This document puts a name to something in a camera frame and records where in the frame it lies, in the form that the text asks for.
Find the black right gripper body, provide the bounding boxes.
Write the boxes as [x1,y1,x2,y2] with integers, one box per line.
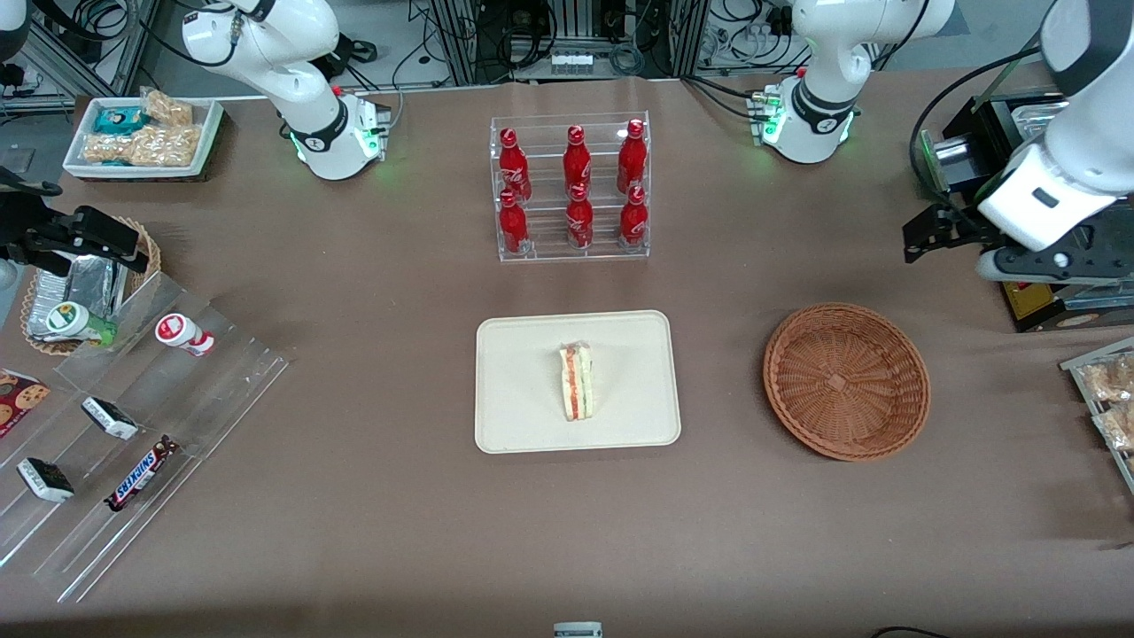
[0,191,85,268]

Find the triangular sandwich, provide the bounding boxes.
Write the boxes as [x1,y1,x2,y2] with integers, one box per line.
[557,343,595,424]

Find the wicker basket with foil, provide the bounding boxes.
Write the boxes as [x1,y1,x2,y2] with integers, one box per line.
[19,217,162,357]

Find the white rectangular snack tray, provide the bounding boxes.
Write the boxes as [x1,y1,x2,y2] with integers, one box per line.
[62,96,225,182]

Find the metal tray with pastries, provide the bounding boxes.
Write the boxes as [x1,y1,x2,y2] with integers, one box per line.
[1060,337,1134,494]

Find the brown round wicker basket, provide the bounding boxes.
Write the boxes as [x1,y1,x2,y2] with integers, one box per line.
[763,303,931,462]

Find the cream plastic serving tray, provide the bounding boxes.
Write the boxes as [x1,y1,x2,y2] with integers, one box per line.
[475,309,682,455]

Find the aluminium foil container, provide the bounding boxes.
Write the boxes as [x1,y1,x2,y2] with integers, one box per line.
[25,255,134,343]

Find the green cap yogurt bottle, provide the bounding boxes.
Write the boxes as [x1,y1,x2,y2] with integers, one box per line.
[46,301,118,348]

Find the steel pan with clear lid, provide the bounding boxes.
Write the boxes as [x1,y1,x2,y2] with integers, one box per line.
[1010,100,1071,138]

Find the black food warmer cabinet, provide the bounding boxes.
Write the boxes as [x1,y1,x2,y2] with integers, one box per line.
[920,89,1134,334]

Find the large rice cracker bag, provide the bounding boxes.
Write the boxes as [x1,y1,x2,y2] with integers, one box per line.
[83,124,204,168]

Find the red cap yogurt bottle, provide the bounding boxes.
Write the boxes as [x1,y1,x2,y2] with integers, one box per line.
[155,313,215,357]

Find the yellow control panel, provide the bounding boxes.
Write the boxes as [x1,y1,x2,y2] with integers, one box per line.
[1006,280,1061,322]

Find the teal snack packet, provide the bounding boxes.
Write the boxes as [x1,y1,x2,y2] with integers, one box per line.
[93,106,148,136]

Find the small rice cracker bag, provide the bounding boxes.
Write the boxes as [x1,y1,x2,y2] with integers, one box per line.
[141,88,195,128]

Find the black white snack bar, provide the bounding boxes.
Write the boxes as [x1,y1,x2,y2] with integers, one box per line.
[17,457,75,504]
[82,396,140,441]

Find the clear acrylic stepped display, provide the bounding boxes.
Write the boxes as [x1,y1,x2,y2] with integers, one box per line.
[0,270,291,605]

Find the chocolate chip cookie pack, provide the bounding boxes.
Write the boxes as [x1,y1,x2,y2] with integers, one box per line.
[0,368,51,440]

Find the bagged pastry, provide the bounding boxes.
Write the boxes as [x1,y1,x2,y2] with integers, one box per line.
[1083,354,1134,405]
[1094,403,1134,453]

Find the snickers chocolate bar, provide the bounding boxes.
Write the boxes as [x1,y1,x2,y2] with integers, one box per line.
[105,435,181,513]

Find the red cola bottle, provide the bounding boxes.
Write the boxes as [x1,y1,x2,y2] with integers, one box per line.
[617,119,648,194]
[499,190,531,256]
[619,185,649,248]
[563,125,593,198]
[499,128,532,203]
[566,183,594,250]

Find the clear acrylic bottle rack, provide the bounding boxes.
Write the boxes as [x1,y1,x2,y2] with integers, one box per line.
[490,112,652,263]

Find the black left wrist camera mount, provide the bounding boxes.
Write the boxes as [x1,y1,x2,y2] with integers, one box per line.
[975,232,1134,286]

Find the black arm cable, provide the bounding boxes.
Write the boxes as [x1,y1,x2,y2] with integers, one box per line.
[909,46,1045,203]

